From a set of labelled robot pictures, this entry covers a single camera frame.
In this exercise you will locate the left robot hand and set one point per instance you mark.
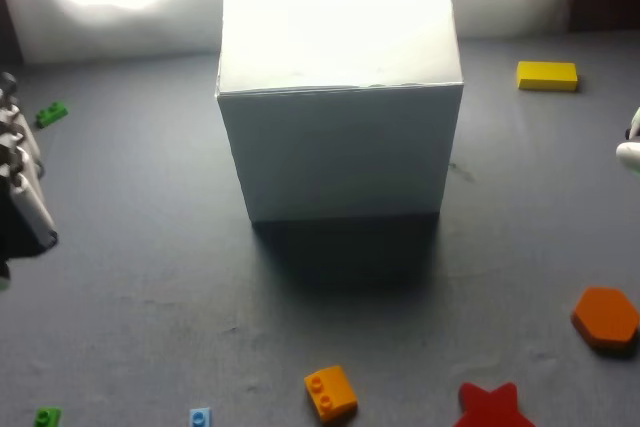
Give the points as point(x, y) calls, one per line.
point(27, 197)

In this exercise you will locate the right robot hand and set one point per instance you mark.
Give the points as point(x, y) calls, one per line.
point(632, 154)

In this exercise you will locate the cardboard box with flaps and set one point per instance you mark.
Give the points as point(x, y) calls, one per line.
point(340, 147)

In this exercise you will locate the green toy brick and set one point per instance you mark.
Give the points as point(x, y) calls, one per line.
point(47, 418)
point(51, 114)

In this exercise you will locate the yellow rectangular block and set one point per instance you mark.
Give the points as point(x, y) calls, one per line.
point(547, 76)

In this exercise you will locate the grey table cloth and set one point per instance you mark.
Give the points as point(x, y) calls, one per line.
point(125, 322)

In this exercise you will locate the orange hexagon block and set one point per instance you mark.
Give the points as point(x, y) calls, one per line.
point(606, 318)

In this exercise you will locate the white backdrop cloth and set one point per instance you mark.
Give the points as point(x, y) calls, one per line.
point(125, 32)

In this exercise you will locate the blue toy brick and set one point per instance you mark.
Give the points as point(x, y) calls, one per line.
point(201, 418)

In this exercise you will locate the red star block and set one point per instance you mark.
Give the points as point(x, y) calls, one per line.
point(492, 407)

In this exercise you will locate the orange toy brick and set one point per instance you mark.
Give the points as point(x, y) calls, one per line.
point(331, 394)

